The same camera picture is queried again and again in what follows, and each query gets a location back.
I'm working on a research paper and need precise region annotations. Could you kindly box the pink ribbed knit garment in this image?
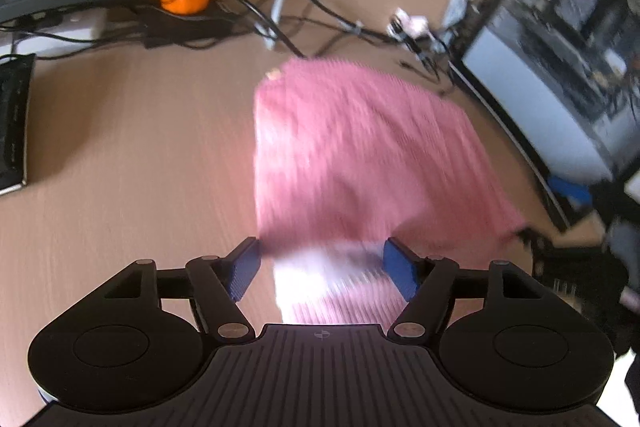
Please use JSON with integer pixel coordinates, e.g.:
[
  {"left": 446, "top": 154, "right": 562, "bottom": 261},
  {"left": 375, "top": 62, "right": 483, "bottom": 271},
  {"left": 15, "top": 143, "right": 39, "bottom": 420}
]
[{"left": 254, "top": 60, "right": 525, "bottom": 327}]

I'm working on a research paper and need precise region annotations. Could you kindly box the open computer case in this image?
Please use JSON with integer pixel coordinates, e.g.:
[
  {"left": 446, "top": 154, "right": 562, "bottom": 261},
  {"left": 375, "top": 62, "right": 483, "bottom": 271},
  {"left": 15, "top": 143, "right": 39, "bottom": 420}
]
[{"left": 450, "top": 0, "right": 639, "bottom": 230}]

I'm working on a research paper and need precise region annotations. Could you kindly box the white connector cluster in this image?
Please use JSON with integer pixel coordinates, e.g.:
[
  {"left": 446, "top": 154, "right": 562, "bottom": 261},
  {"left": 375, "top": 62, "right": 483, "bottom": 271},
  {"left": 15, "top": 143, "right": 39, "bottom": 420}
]
[{"left": 386, "top": 8, "right": 434, "bottom": 43}]

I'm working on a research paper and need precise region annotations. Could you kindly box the black hub box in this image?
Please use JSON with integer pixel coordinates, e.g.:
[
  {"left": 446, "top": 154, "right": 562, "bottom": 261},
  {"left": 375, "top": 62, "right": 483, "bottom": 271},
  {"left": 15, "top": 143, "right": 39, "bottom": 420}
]
[{"left": 138, "top": 6, "right": 236, "bottom": 49}]

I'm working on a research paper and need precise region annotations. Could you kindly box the white power adapter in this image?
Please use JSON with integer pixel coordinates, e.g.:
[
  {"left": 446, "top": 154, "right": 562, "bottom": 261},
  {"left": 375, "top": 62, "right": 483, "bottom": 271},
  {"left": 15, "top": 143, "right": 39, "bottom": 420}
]
[{"left": 1, "top": 9, "right": 107, "bottom": 56}]

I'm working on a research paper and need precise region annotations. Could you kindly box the black keyboard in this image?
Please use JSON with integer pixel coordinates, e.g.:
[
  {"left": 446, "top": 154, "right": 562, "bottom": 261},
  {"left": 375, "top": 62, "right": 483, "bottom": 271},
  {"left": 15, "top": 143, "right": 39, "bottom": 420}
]
[{"left": 0, "top": 54, "right": 36, "bottom": 195}]

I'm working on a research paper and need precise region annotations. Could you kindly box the black cable bundle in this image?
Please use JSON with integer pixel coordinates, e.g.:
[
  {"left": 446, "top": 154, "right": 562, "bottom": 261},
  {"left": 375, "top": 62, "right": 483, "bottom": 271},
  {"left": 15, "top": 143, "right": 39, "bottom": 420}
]
[{"left": 0, "top": 0, "right": 457, "bottom": 96}]

